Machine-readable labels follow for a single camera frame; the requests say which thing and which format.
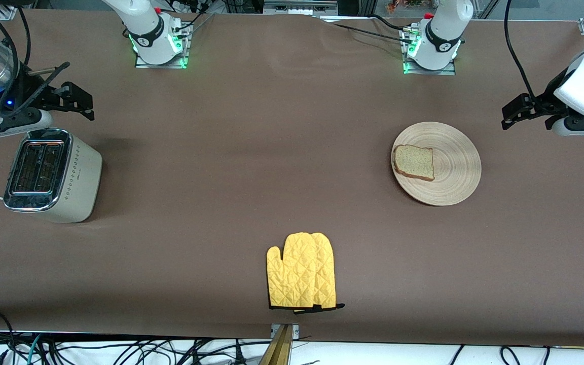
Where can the orange background object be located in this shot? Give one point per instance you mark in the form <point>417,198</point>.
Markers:
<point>398,6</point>

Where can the aluminium frame profile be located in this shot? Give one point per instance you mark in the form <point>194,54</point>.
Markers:
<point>297,7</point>

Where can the yellow quilted oven mitt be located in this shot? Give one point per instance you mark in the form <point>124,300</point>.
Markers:
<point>326,274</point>
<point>292,274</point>

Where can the cream two-slot toaster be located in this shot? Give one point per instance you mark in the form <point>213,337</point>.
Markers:
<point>76,172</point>

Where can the round wooden plate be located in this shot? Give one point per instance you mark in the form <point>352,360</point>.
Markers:
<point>454,167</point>

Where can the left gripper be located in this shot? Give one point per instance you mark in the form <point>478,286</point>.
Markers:
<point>544,104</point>

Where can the brass coloured bar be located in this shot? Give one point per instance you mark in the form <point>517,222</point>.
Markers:
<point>279,350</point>

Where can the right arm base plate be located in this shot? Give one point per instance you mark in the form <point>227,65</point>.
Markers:
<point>145,65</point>

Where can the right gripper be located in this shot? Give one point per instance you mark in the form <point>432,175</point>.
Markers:
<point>35,95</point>

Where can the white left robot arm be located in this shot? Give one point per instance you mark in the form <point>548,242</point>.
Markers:
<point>444,30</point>

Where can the slice of bread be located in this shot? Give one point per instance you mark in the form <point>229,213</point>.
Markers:
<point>413,162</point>

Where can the small metal table bracket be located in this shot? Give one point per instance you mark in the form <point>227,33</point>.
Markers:
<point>296,332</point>

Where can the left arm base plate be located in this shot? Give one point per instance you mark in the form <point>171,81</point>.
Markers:
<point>444,72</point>

